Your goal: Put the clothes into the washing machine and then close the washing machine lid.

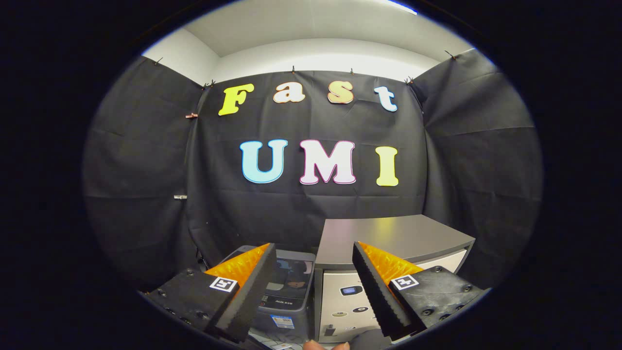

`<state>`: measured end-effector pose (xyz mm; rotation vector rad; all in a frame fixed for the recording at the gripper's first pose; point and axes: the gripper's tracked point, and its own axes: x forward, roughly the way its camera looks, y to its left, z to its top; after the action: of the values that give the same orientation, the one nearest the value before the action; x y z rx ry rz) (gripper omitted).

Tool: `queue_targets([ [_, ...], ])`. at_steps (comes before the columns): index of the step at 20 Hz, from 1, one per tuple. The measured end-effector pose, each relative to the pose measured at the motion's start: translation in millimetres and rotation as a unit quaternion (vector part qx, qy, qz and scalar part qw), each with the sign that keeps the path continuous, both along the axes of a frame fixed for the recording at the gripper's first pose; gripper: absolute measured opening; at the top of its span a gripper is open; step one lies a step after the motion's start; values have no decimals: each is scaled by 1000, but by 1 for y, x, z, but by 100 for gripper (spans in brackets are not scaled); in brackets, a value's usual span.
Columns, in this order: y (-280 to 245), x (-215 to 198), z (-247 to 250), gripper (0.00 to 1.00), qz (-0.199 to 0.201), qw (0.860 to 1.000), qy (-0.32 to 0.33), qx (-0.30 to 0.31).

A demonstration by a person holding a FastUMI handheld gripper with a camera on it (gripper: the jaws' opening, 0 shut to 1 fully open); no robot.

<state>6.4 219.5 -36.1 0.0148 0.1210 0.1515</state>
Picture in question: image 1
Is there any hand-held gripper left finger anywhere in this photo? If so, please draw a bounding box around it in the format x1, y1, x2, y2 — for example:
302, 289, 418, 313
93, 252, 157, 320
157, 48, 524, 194
145, 243, 277, 343

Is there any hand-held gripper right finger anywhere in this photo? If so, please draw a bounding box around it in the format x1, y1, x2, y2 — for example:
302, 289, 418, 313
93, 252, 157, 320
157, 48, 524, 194
352, 241, 489, 341

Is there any black backdrop cloth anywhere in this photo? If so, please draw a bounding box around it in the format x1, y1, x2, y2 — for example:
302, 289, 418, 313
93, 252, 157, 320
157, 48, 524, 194
83, 49, 542, 292

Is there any grey cabinet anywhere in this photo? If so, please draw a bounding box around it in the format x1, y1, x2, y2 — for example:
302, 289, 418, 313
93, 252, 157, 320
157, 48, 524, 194
313, 214, 476, 344

